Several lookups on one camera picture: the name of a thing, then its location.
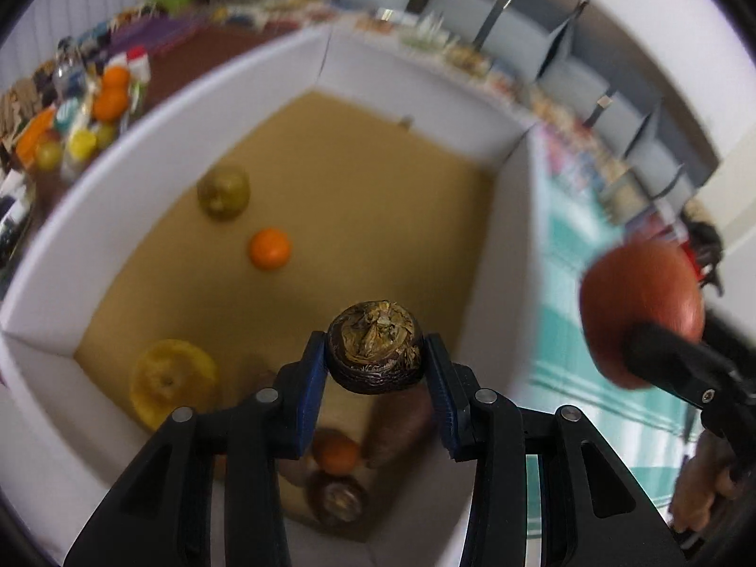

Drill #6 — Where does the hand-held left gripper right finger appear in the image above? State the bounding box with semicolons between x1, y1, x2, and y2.
426;334;686;567

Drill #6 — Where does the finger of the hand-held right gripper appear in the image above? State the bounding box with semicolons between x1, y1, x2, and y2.
626;322;743;423

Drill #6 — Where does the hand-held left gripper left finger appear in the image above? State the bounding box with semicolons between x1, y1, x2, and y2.
64;332;330;567

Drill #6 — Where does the tangerine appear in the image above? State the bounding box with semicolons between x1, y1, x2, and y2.
247;228;293;272
312;430;363;477

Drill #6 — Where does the red round fruit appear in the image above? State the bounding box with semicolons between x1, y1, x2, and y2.
579;242;707;391

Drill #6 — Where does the green-brown orange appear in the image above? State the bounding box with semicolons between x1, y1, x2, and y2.
197;164;251;221

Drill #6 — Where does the white cardboard box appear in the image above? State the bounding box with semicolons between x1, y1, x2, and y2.
0;24;551;567

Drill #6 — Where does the person's right hand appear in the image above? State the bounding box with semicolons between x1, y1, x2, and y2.
672;434;743;536

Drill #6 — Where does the green checked bedsheet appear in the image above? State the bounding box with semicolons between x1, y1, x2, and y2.
523;189;715;567

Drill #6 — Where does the yellow citrus fruit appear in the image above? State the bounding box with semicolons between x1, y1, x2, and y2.
129;339;220;432

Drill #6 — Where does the yellow-green fruit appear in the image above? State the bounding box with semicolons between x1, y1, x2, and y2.
36;140;65;171

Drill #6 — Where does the brown table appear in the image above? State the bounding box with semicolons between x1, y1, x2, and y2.
138;20;314;110

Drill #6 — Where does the plastic bottle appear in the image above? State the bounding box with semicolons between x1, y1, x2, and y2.
54;38;86;98

